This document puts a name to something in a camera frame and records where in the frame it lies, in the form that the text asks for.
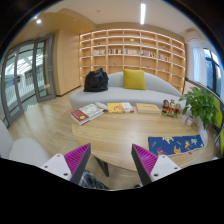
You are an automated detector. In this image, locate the white curtain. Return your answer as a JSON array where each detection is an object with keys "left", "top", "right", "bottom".
[{"left": 192, "top": 47, "right": 207, "bottom": 86}]

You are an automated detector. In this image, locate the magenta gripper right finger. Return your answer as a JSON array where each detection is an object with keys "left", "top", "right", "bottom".
[{"left": 131, "top": 144, "right": 180, "bottom": 186}]

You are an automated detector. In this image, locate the yellow cushion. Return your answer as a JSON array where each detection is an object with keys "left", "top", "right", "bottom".
[{"left": 123, "top": 69, "right": 146, "bottom": 90}]

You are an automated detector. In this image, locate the grey framed glass door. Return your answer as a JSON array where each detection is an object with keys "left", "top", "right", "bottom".
[{"left": 0, "top": 34, "right": 56, "bottom": 125}]

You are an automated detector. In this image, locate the light grey curved sofa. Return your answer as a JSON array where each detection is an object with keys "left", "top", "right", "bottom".
[{"left": 69, "top": 72, "right": 182, "bottom": 110}]

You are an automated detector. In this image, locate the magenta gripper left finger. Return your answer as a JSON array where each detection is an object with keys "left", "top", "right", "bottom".
[{"left": 41, "top": 143, "right": 91, "bottom": 184}]

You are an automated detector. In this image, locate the yellow flat book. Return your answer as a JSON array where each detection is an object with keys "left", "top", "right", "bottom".
[{"left": 136, "top": 103, "right": 160, "bottom": 113}]

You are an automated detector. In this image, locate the white armchair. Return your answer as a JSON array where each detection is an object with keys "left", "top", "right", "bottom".
[{"left": 0, "top": 120, "right": 50, "bottom": 167}]

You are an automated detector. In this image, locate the colourful figurine toy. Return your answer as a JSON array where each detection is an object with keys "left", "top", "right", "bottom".
[{"left": 161, "top": 99, "right": 182, "bottom": 118}]

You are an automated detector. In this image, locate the red book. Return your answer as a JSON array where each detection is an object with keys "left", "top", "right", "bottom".
[{"left": 70, "top": 110, "right": 89, "bottom": 125}]

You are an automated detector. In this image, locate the round wooden table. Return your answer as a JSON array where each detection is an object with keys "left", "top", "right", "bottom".
[{"left": 72, "top": 109, "right": 208, "bottom": 176}]

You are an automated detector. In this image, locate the green potted plant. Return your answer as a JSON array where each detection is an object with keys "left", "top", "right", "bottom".
[{"left": 180, "top": 87, "right": 218, "bottom": 128}]

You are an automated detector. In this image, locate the wooden wall bookshelf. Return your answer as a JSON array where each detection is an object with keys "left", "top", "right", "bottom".
[{"left": 79, "top": 29, "right": 186, "bottom": 93}]

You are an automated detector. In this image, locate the yellow picture book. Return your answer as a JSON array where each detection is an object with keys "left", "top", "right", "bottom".
[{"left": 107, "top": 102, "right": 134, "bottom": 113}]

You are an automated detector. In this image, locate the open white magazine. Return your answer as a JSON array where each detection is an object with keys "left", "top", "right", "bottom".
[{"left": 81, "top": 102, "right": 109, "bottom": 120}]

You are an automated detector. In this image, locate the blue patterned towel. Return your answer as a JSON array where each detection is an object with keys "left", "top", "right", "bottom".
[{"left": 148, "top": 135, "right": 204, "bottom": 155}]

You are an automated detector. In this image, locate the black backpack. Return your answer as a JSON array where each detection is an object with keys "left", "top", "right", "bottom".
[{"left": 84, "top": 68, "right": 109, "bottom": 92}]

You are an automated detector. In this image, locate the long ceiling light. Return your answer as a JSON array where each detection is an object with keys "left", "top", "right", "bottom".
[{"left": 140, "top": 3, "right": 146, "bottom": 25}]

